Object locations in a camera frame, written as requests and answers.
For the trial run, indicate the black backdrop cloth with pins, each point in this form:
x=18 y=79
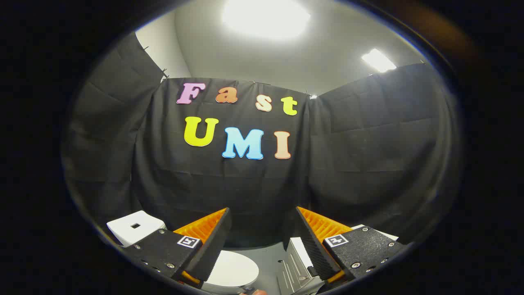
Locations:
x=245 y=184

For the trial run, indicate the white toilet lid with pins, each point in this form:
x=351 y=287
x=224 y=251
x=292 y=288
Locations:
x=235 y=268

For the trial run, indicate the small ceiling light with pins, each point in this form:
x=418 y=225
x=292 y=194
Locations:
x=378 y=60

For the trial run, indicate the large ceiling light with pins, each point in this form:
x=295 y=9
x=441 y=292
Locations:
x=266 y=16

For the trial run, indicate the white toilet body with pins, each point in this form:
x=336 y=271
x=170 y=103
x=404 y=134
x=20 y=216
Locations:
x=123 y=231

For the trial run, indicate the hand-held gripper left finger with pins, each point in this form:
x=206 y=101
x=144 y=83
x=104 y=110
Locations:
x=213 y=246

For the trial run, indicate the grey metal cabinet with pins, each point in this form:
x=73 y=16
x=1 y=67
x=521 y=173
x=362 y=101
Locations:
x=297 y=266

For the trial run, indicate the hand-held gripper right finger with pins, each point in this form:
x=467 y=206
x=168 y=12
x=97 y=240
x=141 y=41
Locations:
x=315 y=250

